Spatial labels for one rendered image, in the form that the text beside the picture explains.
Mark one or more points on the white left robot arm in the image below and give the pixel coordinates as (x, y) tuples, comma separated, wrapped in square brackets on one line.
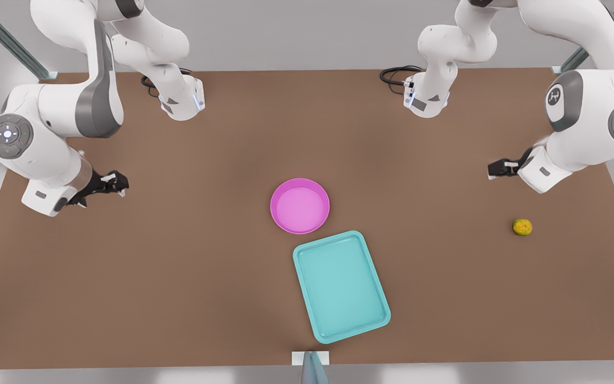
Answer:
[(589, 106)]

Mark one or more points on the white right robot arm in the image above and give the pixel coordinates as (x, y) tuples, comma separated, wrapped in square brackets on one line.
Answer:
[(46, 117)]

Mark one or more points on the pink round plate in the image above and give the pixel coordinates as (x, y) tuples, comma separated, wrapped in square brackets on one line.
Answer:
[(300, 207)]

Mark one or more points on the teal rectangular tray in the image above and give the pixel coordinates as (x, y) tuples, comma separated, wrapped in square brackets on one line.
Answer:
[(341, 288)]

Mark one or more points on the small orange fruit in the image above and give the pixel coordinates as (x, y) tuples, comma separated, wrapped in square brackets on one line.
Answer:
[(522, 227)]

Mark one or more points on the silver frame post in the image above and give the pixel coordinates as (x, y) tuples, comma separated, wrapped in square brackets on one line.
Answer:
[(312, 368), (8, 42), (595, 37)]

